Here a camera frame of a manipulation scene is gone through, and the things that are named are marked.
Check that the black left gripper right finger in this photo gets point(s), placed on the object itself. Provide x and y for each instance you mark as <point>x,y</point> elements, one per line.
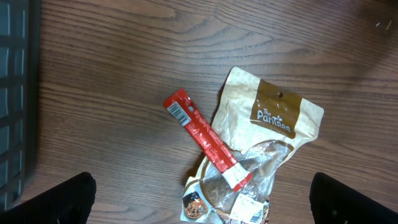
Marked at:
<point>334,202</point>

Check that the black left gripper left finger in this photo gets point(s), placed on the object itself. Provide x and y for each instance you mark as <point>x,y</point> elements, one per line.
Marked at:
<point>67,203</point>

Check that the beige brown snack pouch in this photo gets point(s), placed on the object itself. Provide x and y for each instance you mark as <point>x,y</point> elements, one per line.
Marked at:
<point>263,126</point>

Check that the red stick sachet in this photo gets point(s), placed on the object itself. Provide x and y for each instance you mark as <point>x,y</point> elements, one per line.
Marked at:
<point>182,108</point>

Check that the grey plastic basket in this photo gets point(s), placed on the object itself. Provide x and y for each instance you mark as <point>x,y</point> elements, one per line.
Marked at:
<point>20,45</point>

